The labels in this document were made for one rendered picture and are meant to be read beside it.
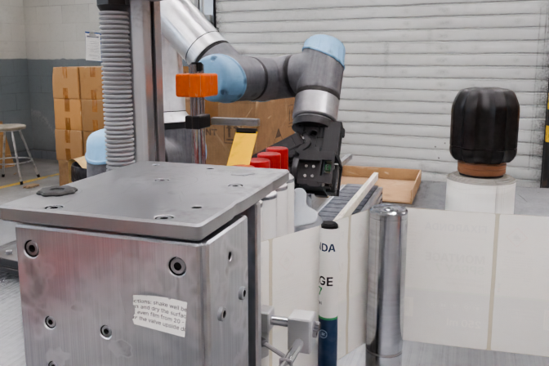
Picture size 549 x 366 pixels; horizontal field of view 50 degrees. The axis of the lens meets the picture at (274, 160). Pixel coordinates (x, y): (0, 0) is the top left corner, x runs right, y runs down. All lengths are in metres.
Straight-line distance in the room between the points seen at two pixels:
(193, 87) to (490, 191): 0.39
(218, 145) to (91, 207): 1.10
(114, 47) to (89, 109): 4.17
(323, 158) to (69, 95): 4.12
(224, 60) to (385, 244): 0.45
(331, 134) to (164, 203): 0.67
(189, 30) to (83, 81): 3.87
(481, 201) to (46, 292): 0.57
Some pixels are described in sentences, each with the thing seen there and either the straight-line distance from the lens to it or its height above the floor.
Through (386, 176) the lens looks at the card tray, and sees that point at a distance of 1.91.
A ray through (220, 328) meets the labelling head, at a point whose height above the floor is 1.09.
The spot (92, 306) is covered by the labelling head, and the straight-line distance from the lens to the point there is 0.30.
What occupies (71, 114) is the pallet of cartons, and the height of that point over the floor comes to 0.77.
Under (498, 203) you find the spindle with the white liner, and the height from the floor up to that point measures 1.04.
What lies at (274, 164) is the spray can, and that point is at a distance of 0.80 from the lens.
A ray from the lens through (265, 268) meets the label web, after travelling 0.51.
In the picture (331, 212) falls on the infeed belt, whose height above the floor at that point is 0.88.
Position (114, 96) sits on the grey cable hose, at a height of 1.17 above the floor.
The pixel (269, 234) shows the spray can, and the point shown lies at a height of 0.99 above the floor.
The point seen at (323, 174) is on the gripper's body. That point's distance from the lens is 0.92.
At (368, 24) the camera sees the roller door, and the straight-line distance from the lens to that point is 5.26.
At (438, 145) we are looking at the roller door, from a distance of 5.17.
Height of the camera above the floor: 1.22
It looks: 10 degrees down
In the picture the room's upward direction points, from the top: straight up
